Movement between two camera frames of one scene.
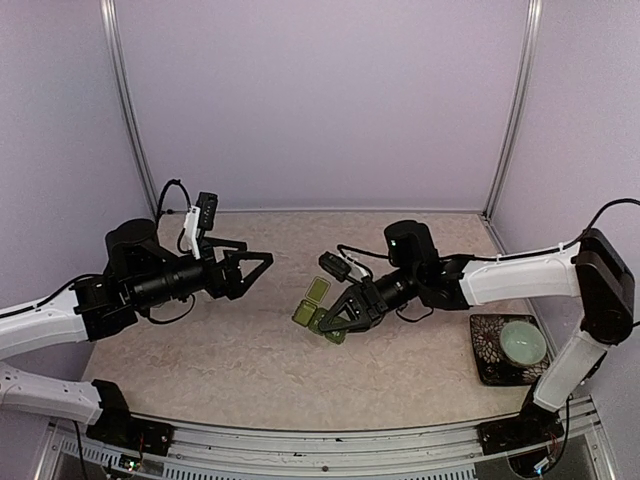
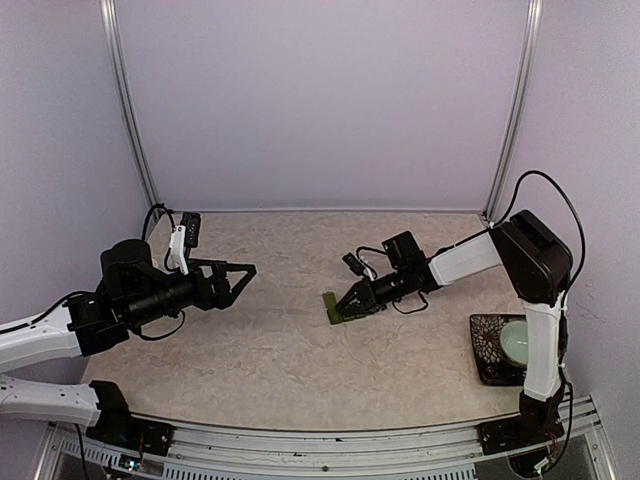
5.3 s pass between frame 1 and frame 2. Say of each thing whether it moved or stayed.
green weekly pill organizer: moved
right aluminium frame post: stayed
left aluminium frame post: stayed
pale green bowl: stayed
